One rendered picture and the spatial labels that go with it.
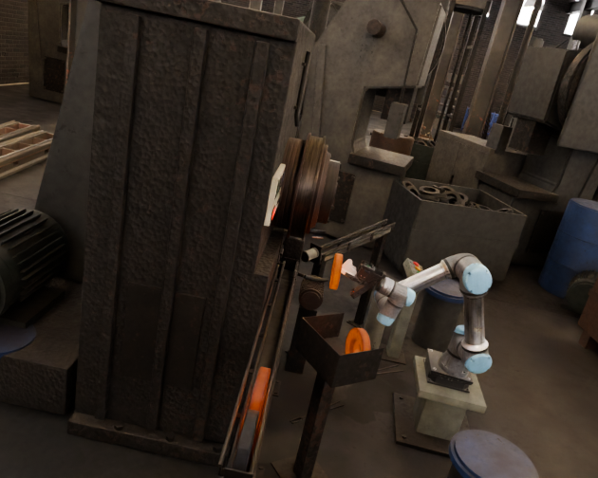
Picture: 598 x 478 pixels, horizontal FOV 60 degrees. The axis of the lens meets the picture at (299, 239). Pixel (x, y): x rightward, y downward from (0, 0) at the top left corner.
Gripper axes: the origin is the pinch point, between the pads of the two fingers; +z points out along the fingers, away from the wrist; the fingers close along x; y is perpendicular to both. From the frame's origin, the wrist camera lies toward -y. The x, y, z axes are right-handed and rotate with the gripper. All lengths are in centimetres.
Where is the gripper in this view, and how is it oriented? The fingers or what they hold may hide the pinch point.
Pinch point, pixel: (337, 267)
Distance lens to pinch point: 222.7
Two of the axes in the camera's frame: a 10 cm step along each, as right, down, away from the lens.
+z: -8.9, -4.4, -0.8
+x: -0.8, 3.3, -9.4
